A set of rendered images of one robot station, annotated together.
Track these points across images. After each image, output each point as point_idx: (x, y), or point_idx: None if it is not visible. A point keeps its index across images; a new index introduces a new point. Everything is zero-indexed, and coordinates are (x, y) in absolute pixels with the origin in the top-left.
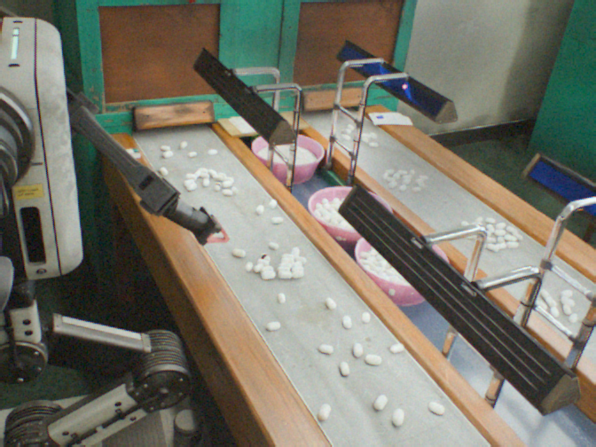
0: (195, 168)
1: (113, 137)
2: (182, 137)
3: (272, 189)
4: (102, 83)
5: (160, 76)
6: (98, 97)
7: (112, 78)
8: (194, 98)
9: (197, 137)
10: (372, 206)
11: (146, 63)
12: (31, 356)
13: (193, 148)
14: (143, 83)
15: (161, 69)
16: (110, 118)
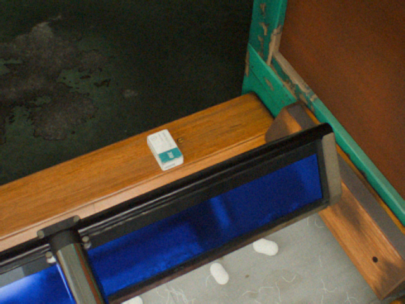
0: (162, 291)
1: (245, 113)
2: (323, 240)
3: None
4: (276, 11)
5: (371, 102)
6: (267, 30)
7: (299, 18)
8: (404, 219)
9: (336, 274)
10: None
11: (360, 48)
12: None
13: (267, 274)
14: (339, 82)
15: (381, 92)
16: (271, 82)
